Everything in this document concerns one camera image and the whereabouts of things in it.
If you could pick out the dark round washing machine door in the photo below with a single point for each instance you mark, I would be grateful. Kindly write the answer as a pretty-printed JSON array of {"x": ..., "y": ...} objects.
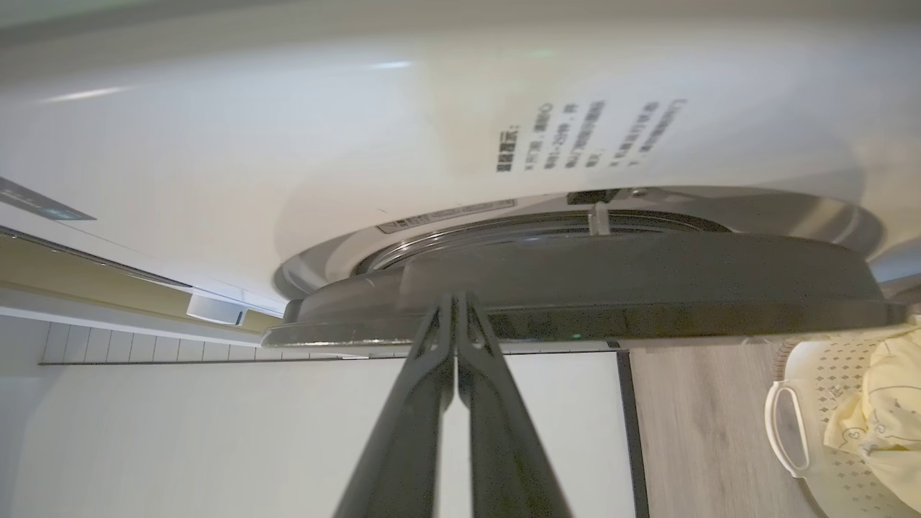
[{"x": 647, "y": 280}]

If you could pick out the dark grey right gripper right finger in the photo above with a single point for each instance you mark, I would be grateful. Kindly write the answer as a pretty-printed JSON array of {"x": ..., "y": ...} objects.
[{"x": 496, "y": 432}]

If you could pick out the pale green tall cabinet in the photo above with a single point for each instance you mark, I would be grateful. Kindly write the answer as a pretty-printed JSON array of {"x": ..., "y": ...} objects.
[{"x": 72, "y": 280}]

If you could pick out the white front-load washing machine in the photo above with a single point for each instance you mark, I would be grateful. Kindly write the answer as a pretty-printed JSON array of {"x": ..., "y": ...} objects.
[{"x": 216, "y": 144}]

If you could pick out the cream perforated laundry basket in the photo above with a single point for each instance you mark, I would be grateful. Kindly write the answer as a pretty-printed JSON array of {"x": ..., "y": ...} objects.
[{"x": 813, "y": 388}]

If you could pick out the yellow bear-print trousers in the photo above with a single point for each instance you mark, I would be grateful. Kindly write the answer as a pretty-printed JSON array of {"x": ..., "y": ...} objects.
[{"x": 892, "y": 403}]

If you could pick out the dark baseboard strip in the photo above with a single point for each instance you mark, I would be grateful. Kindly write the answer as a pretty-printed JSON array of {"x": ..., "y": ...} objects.
[{"x": 633, "y": 432}]

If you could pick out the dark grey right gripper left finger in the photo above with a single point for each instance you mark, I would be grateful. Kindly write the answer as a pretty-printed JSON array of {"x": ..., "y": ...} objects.
[{"x": 414, "y": 432}]

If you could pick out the white segmented trim strip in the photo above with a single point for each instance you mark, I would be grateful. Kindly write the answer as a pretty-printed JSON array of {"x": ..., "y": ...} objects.
[{"x": 180, "y": 347}]

